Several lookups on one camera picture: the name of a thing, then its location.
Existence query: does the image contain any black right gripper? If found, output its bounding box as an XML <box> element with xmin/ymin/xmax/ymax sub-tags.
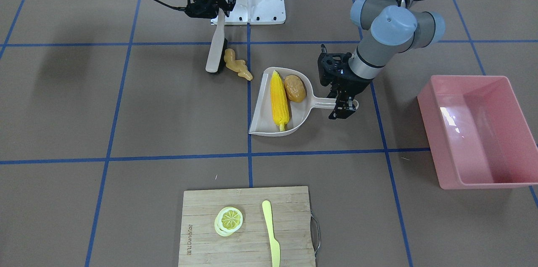
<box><xmin>185</xmin><ymin>0</ymin><xmax>237</xmax><ymax>19</ymax></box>

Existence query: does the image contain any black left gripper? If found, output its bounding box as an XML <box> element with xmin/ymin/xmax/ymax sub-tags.
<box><xmin>317</xmin><ymin>44</ymin><xmax>370</xmax><ymax>120</ymax></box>

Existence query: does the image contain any brown toy potato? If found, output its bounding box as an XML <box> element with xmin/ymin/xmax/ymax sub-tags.
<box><xmin>284</xmin><ymin>75</ymin><xmax>307</xmax><ymax>103</ymax></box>

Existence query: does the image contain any yellow toy corn cob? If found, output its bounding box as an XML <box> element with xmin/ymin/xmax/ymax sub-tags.
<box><xmin>270</xmin><ymin>70</ymin><xmax>290</xmax><ymax>132</ymax></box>

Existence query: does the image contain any tan toy ginger root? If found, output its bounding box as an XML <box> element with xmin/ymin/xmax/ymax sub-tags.
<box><xmin>223</xmin><ymin>48</ymin><xmax>253</xmax><ymax>81</ymax></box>

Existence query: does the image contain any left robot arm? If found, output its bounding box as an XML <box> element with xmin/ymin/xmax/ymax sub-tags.
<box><xmin>317</xmin><ymin>0</ymin><xmax>446</xmax><ymax>119</ymax></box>

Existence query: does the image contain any pink plastic bin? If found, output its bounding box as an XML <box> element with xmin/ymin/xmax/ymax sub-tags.
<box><xmin>417</xmin><ymin>75</ymin><xmax>538</xmax><ymax>190</ymax></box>

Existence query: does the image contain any yellow toy lemon slice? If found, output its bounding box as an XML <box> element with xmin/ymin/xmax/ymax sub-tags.
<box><xmin>214</xmin><ymin>207</ymin><xmax>243</xmax><ymax>237</ymax></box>

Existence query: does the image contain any yellow plastic toy knife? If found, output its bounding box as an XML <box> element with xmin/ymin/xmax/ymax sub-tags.
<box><xmin>262</xmin><ymin>200</ymin><xmax>281</xmax><ymax>267</ymax></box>

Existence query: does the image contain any wooden cutting board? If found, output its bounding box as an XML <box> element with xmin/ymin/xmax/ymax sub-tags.
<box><xmin>178</xmin><ymin>186</ymin><xmax>316</xmax><ymax>267</ymax></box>

